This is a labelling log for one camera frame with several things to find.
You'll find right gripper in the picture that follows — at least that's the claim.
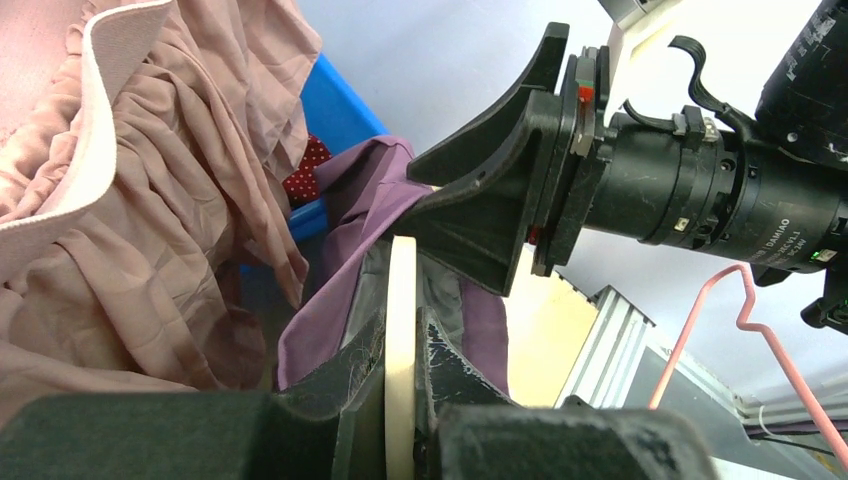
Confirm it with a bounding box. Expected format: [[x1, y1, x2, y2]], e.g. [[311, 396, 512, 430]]
[[390, 22, 610, 296]]

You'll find pink wire hanger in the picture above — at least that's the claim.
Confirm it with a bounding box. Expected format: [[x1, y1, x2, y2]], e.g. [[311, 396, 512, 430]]
[[641, 265, 847, 467]]

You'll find grey garment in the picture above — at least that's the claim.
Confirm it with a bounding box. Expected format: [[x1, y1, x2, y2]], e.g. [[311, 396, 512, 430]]
[[337, 238, 465, 352]]

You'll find purple pleated skirt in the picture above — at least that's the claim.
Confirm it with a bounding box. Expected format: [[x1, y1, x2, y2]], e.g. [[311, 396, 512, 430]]
[[277, 136, 509, 393]]

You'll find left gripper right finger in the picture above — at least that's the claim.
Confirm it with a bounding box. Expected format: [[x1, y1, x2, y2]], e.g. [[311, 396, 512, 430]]
[[414, 308, 718, 479]]

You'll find red polka dot skirt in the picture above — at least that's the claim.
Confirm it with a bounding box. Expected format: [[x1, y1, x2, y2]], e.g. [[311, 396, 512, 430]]
[[282, 134, 333, 209]]

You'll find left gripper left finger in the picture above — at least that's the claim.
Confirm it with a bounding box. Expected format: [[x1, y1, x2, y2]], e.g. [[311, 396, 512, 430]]
[[1, 312, 385, 479]]

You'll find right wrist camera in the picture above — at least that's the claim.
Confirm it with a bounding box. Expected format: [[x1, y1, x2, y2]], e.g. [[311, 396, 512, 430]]
[[599, 0, 697, 125]]

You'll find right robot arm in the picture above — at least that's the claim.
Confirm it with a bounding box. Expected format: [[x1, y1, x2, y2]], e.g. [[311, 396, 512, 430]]
[[390, 1, 847, 332]]

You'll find pink garment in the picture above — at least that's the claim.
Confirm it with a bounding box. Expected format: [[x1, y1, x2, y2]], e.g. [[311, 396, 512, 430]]
[[1, 1, 321, 422]]

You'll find blue plastic bin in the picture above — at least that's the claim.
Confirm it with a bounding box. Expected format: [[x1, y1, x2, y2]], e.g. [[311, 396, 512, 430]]
[[238, 52, 392, 280]]

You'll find wooden clothes rack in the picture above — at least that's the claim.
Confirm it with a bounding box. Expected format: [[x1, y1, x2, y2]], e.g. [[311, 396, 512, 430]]
[[503, 246, 597, 407]]

